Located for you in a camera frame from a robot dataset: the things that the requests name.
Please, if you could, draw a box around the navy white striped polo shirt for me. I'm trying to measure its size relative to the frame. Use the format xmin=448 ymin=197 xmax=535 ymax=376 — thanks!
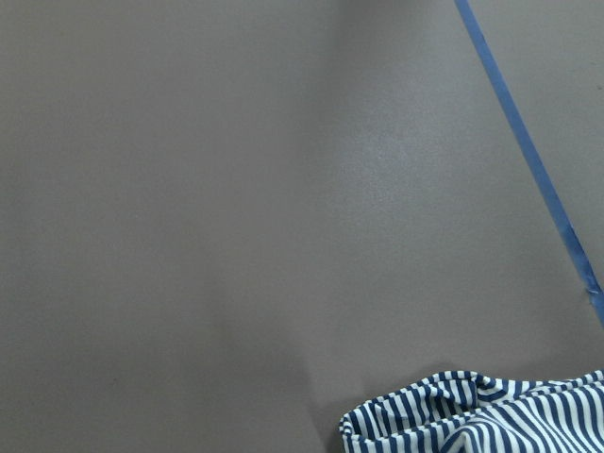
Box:
xmin=339 ymin=370 xmax=603 ymax=452

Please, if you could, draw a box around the brown paper table cover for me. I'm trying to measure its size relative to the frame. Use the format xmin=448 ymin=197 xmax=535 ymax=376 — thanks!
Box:
xmin=1 ymin=1 xmax=603 ymax=452

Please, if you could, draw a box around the blue tape line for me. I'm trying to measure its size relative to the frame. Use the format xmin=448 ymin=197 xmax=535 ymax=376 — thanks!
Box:
xmin=455 ymin=0 xmax=603 ymax=321

